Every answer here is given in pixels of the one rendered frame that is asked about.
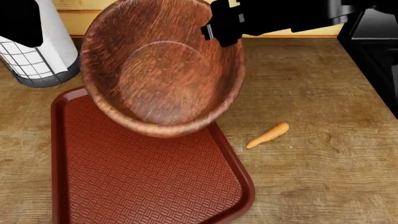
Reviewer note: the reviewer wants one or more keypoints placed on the black kitchen appliance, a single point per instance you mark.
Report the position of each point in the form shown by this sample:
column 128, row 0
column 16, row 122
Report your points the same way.
column 373, row 58

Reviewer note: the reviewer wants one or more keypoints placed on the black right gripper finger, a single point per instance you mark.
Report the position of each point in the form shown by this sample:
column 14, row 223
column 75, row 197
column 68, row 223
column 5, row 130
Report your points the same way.
column 230, row 42
column 207, row 31

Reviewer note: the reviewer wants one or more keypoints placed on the white paper towel roll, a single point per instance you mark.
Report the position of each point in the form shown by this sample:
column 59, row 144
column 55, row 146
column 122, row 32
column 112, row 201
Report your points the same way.
column 57, row 39

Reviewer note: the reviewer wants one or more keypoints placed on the brown wooden bowl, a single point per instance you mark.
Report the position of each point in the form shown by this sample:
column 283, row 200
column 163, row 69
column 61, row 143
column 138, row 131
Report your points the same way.
column 161, row 84

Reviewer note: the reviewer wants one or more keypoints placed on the small orange carrot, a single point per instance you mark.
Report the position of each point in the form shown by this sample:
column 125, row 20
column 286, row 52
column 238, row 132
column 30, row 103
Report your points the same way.
column 267, row 136

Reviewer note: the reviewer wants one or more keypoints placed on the red plastic serving tray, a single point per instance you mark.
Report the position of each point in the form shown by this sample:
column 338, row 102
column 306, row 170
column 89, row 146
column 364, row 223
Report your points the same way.
column 149, row 177

